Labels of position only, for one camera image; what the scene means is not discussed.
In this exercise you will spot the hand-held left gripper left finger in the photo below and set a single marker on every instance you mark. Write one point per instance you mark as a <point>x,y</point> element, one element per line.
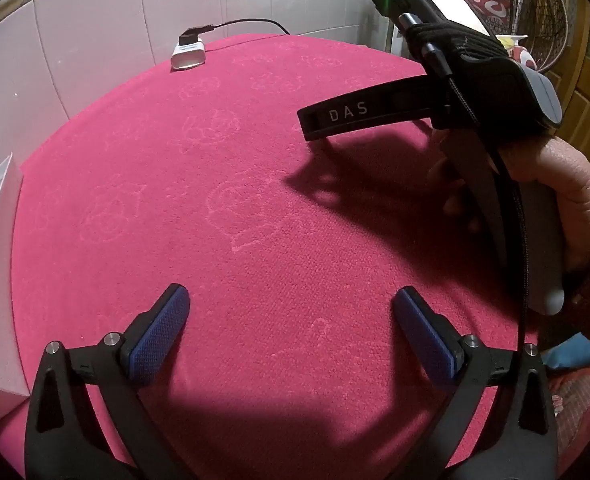
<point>160,340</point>

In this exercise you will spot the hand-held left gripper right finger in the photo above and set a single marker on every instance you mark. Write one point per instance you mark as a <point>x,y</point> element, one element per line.
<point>425,340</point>

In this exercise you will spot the white cardboard tray box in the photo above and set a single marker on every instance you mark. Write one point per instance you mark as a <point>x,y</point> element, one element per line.
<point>5,285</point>

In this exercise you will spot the person's right hand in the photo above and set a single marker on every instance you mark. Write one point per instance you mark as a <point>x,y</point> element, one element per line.
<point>580,200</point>

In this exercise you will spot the blue cloth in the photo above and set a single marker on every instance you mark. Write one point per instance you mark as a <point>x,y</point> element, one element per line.
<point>572,352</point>

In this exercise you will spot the white pump bottle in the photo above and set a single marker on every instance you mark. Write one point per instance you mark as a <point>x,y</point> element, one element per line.
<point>517,50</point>

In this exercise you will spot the patterned cushion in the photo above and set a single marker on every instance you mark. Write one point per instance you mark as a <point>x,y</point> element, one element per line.
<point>585,410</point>

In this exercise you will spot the white power strip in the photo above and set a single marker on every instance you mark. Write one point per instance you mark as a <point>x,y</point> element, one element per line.
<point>187,55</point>

